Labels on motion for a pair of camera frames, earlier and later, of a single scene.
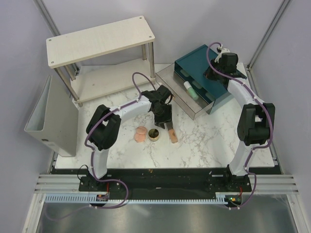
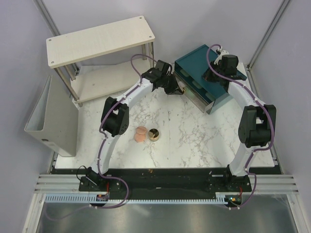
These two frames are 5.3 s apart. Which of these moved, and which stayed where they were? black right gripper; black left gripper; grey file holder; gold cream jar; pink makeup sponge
Moved: black left gripper
Stayed: grey file holder; gold cream jar; black right gripper; pink makeup sponge
